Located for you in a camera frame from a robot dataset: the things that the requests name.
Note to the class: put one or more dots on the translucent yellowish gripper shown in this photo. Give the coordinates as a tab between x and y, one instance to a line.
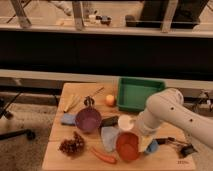
145	141

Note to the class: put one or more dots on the dark grape bunch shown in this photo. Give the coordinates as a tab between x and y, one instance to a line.
74	146

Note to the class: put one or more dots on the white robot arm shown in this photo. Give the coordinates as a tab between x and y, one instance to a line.
167	106

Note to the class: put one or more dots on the red bowl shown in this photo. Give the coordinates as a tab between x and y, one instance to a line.
127	146

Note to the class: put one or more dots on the purple bowl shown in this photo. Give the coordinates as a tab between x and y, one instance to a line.
88	120

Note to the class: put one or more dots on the blue small cup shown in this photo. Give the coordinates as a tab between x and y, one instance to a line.
152	148

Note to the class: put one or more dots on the white cup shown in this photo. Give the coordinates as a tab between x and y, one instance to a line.
125	123

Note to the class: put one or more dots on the light blue cloth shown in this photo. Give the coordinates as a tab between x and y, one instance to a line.
109	137

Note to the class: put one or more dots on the black rectangular block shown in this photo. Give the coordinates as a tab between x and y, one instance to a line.
111	121

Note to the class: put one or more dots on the orange carrot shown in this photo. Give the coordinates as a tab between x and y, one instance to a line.
104	157

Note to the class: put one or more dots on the green plastic tray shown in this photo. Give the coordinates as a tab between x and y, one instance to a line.
133	93

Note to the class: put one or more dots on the orange ball fruit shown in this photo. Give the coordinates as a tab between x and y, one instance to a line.
110	100

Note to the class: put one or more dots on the blue sponge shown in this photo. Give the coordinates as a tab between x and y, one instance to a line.
68	119

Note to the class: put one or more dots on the wooden stick utensil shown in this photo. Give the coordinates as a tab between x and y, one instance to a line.
72	100

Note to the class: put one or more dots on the black chair base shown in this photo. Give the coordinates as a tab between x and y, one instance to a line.
12	129

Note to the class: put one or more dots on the black tool with cables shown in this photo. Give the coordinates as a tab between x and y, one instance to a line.
182	148

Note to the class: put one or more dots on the metal whisk wooden handle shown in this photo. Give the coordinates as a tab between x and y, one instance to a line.
89	100

